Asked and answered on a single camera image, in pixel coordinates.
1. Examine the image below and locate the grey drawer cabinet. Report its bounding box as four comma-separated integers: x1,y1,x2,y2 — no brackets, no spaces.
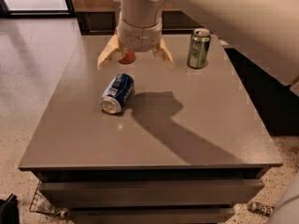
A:
19,35,282,224

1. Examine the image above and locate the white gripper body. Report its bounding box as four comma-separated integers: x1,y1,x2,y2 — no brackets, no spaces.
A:
117,16,162,52

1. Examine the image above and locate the green soda can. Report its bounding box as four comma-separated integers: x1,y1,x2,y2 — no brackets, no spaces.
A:
187,28,211,69

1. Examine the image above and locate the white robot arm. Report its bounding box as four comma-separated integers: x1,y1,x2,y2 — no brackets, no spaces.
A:
97,0,299,95

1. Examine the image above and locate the wire basket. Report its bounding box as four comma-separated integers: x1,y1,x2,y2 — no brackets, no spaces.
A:
29,183,68,217

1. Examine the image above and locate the black bag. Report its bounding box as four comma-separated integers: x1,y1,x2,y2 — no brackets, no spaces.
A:
0,194,20,224

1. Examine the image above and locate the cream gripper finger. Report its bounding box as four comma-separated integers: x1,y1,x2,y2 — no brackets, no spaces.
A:
97,35,123,69
152,39,174,67

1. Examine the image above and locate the blue pepsi can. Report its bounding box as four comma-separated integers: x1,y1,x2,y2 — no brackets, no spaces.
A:
100,73,135,115

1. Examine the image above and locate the red coca-cola can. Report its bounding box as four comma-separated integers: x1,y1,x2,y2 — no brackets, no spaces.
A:
119,50,136,64

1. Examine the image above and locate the black white patterned stick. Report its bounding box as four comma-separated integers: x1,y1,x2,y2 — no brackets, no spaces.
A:
247,202,275,217

